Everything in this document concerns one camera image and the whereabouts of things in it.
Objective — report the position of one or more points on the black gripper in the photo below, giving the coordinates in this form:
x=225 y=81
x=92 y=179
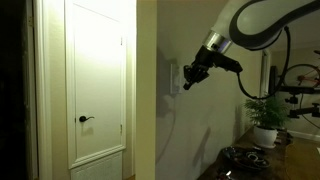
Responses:
x=203 y=58

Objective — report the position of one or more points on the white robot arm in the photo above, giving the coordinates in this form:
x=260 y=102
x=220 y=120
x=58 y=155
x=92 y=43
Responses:
x=260 y=23

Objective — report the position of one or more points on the green potted plant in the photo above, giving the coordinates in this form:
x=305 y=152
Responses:
x=266 y=111

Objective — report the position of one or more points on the white plant pot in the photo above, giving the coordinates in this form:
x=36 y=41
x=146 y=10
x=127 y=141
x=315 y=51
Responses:
x=265 y=136

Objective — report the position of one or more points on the dark glass dish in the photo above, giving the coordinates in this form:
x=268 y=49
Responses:
x=246 y=158

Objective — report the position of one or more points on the white panel door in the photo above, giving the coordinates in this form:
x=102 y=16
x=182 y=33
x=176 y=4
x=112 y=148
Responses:
x=96 y=86

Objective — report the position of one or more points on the small shiny object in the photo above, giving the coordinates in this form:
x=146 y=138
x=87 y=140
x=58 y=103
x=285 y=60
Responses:
x=226 y=174

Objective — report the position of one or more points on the dark wooden console table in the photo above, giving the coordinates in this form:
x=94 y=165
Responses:
x=266 y=156

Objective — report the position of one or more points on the bicycle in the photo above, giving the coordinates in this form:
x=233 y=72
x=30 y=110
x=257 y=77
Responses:
x=303 y=75

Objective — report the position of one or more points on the white light switch plate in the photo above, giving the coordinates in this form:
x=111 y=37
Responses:
x=175 y=78

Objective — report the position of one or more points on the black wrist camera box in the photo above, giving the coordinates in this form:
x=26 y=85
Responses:
x=228 y=62

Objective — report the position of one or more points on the black camera stand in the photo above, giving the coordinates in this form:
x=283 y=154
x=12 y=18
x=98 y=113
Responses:
x=300 y=100

